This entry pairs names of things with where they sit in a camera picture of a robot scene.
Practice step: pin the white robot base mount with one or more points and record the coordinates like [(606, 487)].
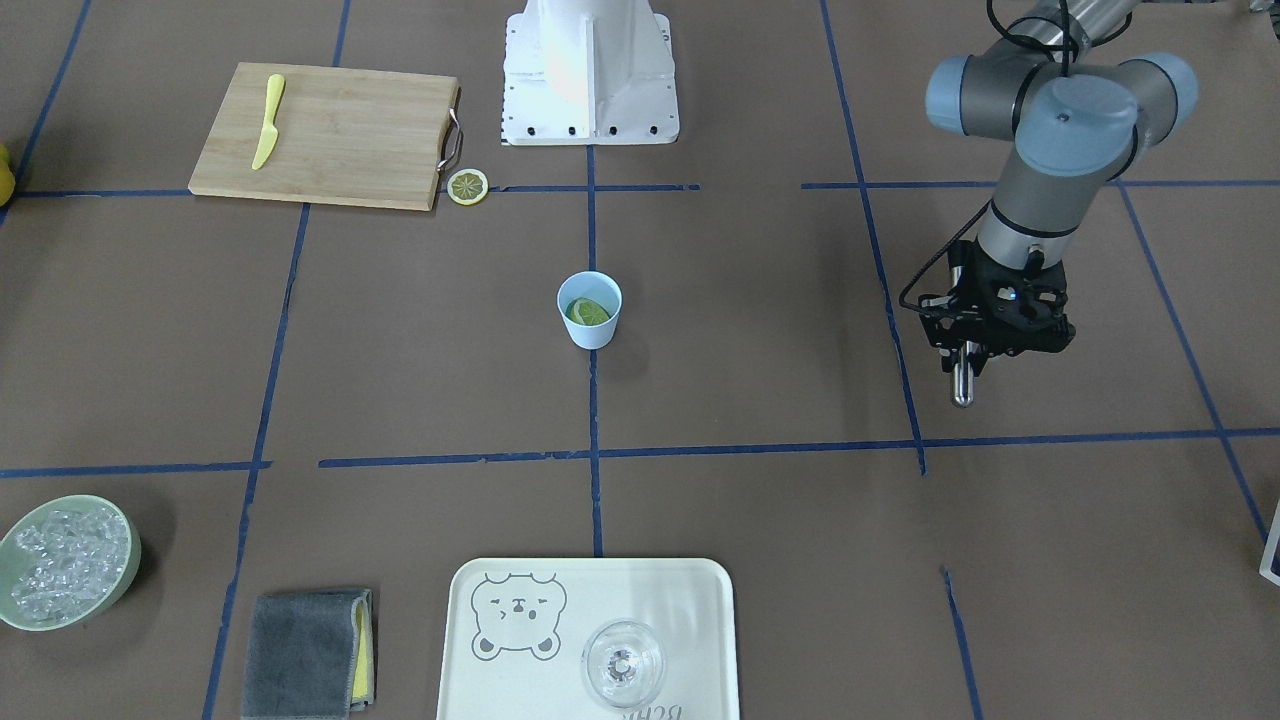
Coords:
[(589, 73)]

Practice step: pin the yellow plastic knife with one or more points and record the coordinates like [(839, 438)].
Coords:
[(269, 134)]

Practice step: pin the green bowl of ice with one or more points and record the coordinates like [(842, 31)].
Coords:
[(67, 561)]

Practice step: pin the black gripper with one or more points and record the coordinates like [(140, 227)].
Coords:
[(962, 283)]

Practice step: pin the clear wine glass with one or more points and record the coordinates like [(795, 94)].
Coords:
[(623, 665)]

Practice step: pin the bamboo cutting board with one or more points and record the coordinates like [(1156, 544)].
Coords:
[(347, 137)]

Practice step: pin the whole yellow lemon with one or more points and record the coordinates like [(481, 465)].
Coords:
[(8, 181)]

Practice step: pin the grey folded cloth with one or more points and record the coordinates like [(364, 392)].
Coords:
[(311, 655)]

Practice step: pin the light blue plastic cup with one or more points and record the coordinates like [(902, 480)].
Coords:
[(600, 288)]

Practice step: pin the cream bear serving tray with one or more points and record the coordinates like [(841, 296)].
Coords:
[(516, 629)]

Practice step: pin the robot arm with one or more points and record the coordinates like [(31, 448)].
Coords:
[(1072, 127)]

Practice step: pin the white wire cup rack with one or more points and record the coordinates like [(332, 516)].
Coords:
[(1268, 560)]

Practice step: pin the yellow lemon half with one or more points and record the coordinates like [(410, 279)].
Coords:
[(584, 311)]

